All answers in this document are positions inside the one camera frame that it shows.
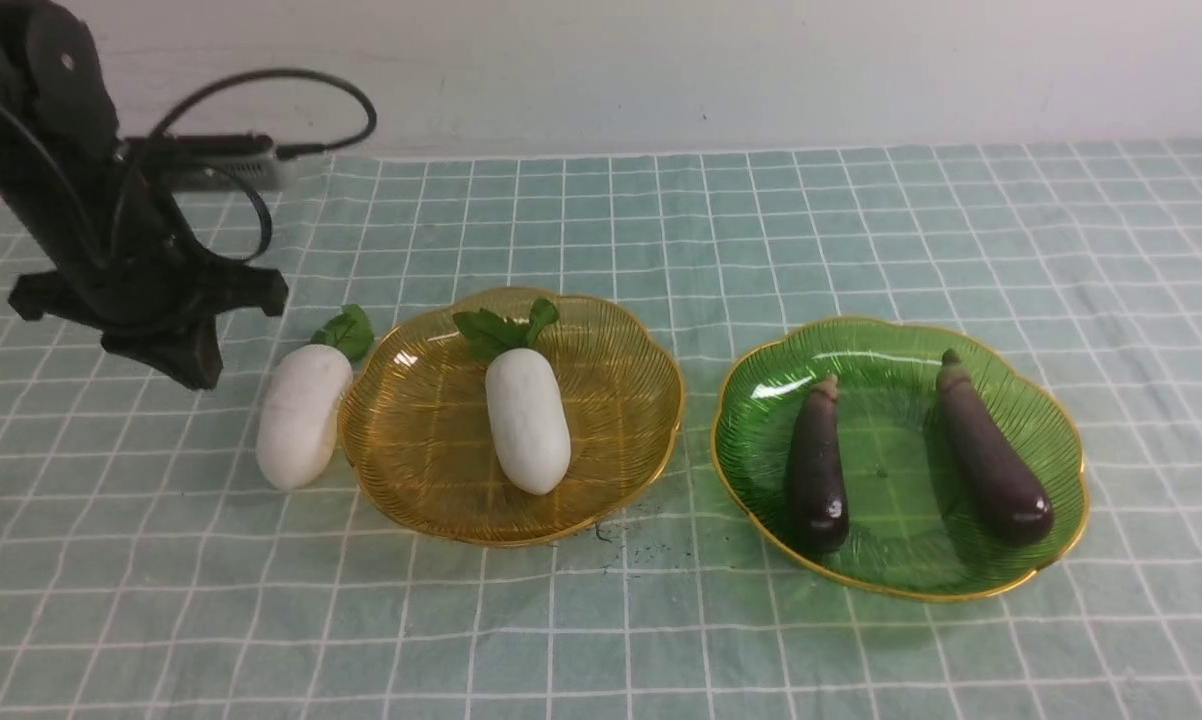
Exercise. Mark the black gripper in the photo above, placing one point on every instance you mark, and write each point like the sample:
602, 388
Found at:
162, 295

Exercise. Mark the white radish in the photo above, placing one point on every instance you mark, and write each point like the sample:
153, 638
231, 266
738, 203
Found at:
297, 427
524, 404

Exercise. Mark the dark purple eggplant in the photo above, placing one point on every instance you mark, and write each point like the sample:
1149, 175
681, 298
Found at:
814, 483

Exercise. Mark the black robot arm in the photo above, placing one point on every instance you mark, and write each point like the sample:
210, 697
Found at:
58, 125

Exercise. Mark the green checkered tablecloth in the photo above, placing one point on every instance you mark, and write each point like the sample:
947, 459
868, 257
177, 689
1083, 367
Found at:
147, 572

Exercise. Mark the amber ribbed plastic plate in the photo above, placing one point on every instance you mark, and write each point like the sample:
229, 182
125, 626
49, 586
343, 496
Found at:
415, 429

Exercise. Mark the green ribbed plastic plate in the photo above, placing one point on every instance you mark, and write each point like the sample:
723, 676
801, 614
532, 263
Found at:
914, 531

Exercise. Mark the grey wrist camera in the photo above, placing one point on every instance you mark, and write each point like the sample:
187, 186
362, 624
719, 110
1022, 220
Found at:
221, 160

